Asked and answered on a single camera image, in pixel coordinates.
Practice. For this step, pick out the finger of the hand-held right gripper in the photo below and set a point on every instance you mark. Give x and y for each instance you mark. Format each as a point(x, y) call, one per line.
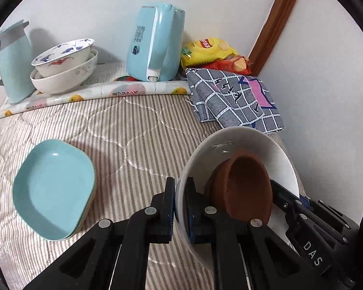
point(305, 202)
point(282, 193)

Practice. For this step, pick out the light blue electric kettle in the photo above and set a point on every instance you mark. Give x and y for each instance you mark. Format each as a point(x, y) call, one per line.
point(151, 42)

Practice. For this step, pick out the white floral bowl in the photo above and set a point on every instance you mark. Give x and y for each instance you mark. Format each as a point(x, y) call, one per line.
point(66, 80)

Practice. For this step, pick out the blue red patterned bowl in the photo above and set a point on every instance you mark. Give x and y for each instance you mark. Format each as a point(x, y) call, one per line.
point(63, 57)

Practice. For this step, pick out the brown wooden door frame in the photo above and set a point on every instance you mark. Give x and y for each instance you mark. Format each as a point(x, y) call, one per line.
point(278, 18)

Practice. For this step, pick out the light green plate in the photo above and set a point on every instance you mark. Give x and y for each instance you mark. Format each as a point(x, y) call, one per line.
point(84, 216)

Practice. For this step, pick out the light blue plate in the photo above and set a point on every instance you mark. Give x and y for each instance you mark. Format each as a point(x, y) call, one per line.
point(51, 187)

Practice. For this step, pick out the plain white bowl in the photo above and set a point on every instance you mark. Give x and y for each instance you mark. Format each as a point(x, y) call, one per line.
point(245, 142)

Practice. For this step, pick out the red snack bag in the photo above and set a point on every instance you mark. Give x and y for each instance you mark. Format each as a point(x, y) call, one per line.
point(230, 65)

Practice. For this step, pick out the fruit print table mat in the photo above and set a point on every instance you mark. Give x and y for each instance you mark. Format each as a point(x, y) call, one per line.
point(93, 92)

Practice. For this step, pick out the striped quilted blanket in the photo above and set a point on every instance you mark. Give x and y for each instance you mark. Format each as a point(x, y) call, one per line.
point(133, 139)

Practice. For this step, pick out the grey checked folded cloth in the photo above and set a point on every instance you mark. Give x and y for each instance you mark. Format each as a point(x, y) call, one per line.
point(230, 99)

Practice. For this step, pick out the yellow chip bag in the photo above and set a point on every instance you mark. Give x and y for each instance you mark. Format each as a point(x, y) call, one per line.
point(205, 51)

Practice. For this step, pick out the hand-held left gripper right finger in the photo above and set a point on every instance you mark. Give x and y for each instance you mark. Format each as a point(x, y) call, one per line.
point(196, 217)

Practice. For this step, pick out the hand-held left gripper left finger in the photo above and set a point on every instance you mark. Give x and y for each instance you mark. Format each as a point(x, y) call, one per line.
point(166, 217)

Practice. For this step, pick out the light blue thermos jug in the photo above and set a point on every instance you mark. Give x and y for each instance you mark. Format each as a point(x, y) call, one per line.
point(13, 63)

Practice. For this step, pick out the small brown bowl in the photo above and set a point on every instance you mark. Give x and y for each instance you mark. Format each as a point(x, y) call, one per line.
point(211, 187)
point(248, 187)

